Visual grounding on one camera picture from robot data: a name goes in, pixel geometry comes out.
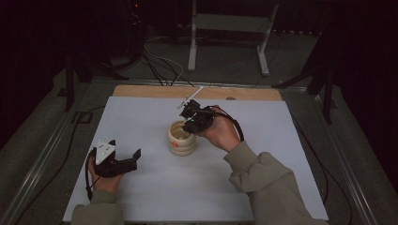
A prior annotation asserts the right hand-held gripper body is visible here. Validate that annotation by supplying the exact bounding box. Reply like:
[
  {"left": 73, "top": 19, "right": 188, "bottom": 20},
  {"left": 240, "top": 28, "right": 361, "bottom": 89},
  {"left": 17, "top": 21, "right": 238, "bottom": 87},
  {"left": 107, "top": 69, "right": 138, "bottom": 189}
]
[{"left": 182, "top": 105, "right": 218, "bottom": 135}]

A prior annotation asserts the white floor cable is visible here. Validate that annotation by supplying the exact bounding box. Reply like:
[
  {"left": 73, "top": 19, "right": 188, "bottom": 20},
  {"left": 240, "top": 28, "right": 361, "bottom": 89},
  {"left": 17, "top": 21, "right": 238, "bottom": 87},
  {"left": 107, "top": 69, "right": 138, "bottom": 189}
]
[{"left": 143, "top": 43, "right": 185, "bottom": 86}]

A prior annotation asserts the white metal stand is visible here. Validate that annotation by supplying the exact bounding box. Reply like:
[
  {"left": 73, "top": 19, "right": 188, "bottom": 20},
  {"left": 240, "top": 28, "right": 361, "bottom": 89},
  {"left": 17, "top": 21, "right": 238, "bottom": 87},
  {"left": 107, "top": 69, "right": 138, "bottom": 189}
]
[{"left": 187, "top": 0, "right": 280, "bottom": 78}]

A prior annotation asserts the metal floor rail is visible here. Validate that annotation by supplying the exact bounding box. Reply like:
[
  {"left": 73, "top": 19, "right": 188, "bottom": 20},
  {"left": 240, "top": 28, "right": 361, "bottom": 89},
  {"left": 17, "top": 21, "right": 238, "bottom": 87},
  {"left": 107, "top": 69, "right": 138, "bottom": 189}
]
[
  {"left": 308, "top": 90, "right": 379, "bottom": 225},
  {"left": 0, "top": 79, "right": 95, "bottom": 225},
  {"left": 93, "top": 78, "right": 308, "bottom": 92}
]

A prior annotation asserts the person's left hand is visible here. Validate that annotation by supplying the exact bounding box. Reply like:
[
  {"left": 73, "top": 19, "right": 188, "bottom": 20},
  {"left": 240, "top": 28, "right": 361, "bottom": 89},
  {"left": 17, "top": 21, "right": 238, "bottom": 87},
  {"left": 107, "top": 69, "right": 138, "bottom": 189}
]
[{"left": 87, "top": 155, "right": 124, "bottom": 194}]

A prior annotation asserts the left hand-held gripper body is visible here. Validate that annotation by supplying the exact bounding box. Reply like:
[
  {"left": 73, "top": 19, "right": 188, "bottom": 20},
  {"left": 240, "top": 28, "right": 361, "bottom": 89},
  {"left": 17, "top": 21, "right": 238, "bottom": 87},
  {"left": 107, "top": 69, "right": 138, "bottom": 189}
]
[{"left": 93, "top": 139, "right": 139, "bottom": 179}]

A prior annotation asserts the cream ringed pen holder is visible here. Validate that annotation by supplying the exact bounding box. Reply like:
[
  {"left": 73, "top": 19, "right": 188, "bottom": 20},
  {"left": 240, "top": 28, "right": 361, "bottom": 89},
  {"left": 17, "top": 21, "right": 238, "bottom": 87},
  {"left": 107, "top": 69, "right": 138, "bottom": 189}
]
[{"left": 166, "top": 120, "right": 198, "bottom": 157}]

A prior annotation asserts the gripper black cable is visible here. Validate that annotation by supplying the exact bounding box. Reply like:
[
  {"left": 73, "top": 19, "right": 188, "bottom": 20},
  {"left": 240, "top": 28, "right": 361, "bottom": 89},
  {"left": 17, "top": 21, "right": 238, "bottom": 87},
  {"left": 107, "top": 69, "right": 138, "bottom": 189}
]
[
  {"left": 215, "top": 106, "right": 245, "bottom": 143},
  {"left": 84, "top": 149, "right": 101, "bottom": 201}
]

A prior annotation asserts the black floor cable bundle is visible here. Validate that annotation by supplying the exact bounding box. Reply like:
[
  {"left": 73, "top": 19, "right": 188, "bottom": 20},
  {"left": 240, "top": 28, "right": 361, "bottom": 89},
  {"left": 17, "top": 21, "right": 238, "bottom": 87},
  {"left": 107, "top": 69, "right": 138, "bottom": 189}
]
[{"left": 140, "top": 51, "right": 195, "bottom": 88}]

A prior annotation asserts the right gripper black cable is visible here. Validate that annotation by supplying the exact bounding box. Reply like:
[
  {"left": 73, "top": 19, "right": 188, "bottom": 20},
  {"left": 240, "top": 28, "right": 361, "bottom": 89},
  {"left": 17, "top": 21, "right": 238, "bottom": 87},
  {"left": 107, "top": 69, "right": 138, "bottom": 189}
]
[{"left": 215, "top": 106, "right": 245, "bottom": 143}]

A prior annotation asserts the black tripod stand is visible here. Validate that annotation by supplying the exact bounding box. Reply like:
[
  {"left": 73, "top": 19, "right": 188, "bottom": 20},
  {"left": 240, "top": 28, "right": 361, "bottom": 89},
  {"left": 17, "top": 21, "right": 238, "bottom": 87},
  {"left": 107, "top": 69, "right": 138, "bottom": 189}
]
[
  {"left": 64, "top": 52, "right": 130, "bottom": 113},
  {"left": 271, "top": 62, "right": 336, "bottom": 125}
]

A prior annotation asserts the pale grey table mat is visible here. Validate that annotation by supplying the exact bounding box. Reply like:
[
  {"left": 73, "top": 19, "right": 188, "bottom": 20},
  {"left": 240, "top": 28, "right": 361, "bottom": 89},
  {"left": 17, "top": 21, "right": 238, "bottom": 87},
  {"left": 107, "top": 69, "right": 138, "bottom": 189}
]
[{"left": 62, "top": 96, "right": 329, "bottom": 222}]

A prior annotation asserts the long black floor cable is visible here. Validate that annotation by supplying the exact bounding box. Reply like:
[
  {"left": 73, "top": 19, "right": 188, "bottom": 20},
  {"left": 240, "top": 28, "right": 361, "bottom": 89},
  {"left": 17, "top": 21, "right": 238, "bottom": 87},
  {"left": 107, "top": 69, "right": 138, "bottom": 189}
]
[
  {"left": 13, "top": 105, "right": 106, "bottom": 225},
  {"left": 292, "top": 115, "right": 354, "bottom": 225}
]

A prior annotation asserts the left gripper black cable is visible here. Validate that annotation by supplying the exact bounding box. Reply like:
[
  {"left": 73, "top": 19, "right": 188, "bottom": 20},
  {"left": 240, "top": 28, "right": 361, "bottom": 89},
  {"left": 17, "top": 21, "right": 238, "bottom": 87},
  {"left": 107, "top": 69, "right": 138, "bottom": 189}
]
[{"left": 84, "top": 149, "right": 101, "bottom": 201}]

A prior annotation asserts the person's right hand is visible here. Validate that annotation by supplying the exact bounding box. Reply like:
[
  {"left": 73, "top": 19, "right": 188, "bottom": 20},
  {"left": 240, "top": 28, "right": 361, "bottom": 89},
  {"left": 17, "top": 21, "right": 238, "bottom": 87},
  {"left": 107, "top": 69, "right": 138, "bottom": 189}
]
[{"left": 195, "top": 105, "right": 242, "bottom": 154}]

